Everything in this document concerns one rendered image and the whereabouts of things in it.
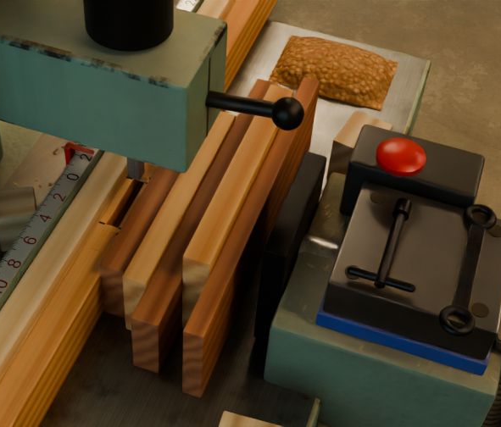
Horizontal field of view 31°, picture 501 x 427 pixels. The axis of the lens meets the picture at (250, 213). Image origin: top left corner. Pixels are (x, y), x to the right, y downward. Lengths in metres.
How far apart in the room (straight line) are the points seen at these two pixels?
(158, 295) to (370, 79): 0.31
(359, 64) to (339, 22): 1.64
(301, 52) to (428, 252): 0.31
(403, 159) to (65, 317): 0.22
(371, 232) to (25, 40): 0.23
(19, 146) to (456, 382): 0.49
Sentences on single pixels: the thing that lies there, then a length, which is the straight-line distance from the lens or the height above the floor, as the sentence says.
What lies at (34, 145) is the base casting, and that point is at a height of 0.80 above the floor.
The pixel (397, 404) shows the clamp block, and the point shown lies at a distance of 0.56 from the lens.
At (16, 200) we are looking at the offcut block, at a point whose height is 0.84.
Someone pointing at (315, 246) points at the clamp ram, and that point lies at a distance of 0.57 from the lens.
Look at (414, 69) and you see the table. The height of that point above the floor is 0.90.
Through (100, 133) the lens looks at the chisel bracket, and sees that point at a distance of 0.56.
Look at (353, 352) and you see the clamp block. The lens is 0.53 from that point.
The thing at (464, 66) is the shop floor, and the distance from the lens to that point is 2.35.
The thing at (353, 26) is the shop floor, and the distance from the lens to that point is 2.41.
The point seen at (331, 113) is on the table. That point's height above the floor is 0.90.
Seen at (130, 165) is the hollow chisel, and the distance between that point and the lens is 0.61.
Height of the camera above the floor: 1.39
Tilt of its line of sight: 48 degrees down
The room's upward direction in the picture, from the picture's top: 5 degrees clockwise
